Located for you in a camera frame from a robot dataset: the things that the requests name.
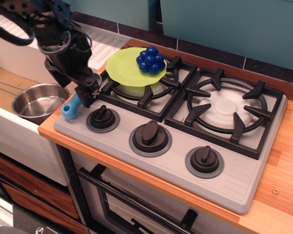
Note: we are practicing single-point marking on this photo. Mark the stainless steel pot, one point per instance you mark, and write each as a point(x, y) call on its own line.
point(38, 102)

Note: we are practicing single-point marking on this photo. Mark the black right burner grate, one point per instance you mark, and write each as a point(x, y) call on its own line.
point(246, 140)

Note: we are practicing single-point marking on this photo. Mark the wooden drawer front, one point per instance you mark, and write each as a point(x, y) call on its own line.
point(40, 195)

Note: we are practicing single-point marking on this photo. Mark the black stove knob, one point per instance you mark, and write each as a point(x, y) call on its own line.
point(204, 162)
point(103, 120)
point(150, 140)

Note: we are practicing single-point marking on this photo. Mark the black left burner grate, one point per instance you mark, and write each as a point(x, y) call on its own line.
point(152, 101)

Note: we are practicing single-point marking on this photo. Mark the black left stove knob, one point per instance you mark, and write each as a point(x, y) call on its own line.
point(103, 120)

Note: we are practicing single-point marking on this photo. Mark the grey spoon with blue handle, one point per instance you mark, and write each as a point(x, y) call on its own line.
point(70, 109)

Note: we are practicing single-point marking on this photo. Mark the black burner grate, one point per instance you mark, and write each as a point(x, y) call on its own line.
point(152, 101)
point(246, 140)

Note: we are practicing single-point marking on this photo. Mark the grey toy stove top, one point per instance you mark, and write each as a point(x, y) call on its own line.
point(234, 188)

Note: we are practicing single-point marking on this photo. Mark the light green plate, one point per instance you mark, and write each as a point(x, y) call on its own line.
point(123, 69)

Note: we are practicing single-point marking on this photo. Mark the white right burner cap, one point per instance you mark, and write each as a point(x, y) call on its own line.
point(224, 104)

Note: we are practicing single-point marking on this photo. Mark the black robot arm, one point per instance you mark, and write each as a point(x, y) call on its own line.
point(41, 20)

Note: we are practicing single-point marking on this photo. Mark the black middle stove knob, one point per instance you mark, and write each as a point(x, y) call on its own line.
point(150, 140)

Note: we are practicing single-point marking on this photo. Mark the toy oven door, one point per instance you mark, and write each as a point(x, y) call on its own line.
point(122, 219)

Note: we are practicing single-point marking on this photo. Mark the white burner cap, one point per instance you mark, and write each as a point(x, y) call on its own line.
point(161, 88)
point(224, 104)

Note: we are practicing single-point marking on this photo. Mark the blue toy blueberry cluster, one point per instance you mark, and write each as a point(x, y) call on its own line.
point(151, 61)

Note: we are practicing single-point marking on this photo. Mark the black oven door handle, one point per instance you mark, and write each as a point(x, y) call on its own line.
point(95, 178)

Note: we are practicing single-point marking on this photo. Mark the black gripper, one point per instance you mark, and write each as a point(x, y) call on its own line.
point(67, 62)

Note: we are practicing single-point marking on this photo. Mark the white left burner cap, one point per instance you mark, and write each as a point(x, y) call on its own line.
point(161, 88)

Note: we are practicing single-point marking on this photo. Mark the black right stove knob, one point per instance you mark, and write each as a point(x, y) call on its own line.
point(204, 162)

